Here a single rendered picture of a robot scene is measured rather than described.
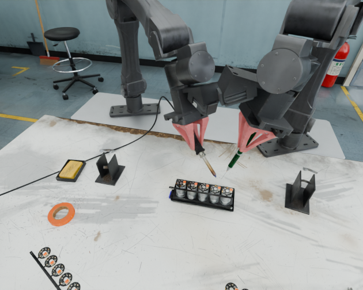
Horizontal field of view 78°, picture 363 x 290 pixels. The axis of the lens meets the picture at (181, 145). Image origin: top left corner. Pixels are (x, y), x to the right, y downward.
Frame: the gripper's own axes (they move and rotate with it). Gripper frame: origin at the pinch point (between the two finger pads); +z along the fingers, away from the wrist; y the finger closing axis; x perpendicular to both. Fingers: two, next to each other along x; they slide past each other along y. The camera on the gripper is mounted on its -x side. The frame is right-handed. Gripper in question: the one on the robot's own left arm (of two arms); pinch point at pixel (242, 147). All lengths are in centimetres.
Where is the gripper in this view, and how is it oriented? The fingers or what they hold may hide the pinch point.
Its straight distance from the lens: 48.3
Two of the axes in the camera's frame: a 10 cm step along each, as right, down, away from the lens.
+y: 1.2, 6.5, -7.5
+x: 9.4, 1.8, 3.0
